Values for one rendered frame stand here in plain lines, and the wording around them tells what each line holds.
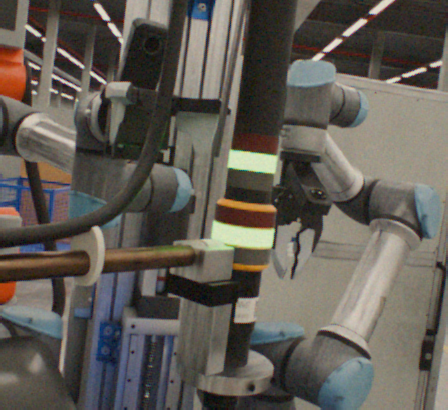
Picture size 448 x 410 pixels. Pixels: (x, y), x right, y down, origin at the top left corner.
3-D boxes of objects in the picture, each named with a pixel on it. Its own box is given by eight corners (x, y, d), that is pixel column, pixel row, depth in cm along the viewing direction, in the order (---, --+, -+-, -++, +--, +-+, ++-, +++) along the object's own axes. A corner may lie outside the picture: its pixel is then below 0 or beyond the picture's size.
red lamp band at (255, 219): (249, 229, 39) (252, 211, 39) (201, 218, 42) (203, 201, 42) (286, 228, 42) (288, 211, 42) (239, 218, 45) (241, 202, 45)
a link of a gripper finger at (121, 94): (121, 144, 54) (137, 146, 63) (129, 80, 54) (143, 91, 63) (87, 140, 54) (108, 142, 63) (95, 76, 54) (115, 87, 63)
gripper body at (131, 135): (178, 167, 66) (146, 160, 77) (188, 91, 65) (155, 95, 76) (111, 159, 62) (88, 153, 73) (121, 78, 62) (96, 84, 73)
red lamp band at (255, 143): (258, 152, 39) (260, 134, 39) (220, 147, 41) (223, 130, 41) (286, 156, 42) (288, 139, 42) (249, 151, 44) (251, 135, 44)
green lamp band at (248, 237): (246, 248, 39) (249, 230, 39) (199, 236, 42) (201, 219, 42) (283, 246, 42) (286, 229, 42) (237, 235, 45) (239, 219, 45)
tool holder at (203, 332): (209, 413, 36) (230, 256, 35) (134, 374, 40) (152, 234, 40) (290, 382, 43) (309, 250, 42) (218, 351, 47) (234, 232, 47)
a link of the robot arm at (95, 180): (147, 229, 88) (156, 156, 88) (90, 231, 79) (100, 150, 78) (110, 220, 93) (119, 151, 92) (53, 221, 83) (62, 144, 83)
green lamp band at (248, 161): (255, 171, 39) (258, 153, 39) (218, 165, 41) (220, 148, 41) (283, 174, 42) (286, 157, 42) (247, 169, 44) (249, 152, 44)
